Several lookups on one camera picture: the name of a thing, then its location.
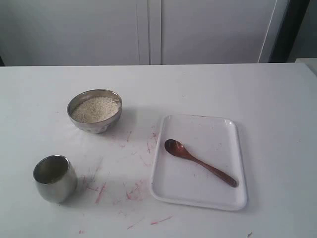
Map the brown wooden spoon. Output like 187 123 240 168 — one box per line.
164 139 238 188

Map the steel bowl of rice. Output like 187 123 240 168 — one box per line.
67 89 122 134

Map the steel cup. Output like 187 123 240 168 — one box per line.
33 155 77 203

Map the white plastic tray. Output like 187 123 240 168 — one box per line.
150 115 247 211

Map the white cabinet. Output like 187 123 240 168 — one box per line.
0 0 288 66

